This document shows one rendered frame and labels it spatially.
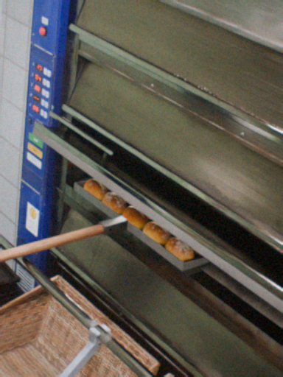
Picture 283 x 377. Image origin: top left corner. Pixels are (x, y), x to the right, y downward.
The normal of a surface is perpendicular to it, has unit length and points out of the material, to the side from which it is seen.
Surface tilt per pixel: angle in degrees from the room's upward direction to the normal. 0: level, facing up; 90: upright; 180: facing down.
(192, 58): 70
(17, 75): 90
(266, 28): 90
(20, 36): 90
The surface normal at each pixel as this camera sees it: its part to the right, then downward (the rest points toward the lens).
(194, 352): -0.69, -0.12
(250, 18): -0.77, 0.19
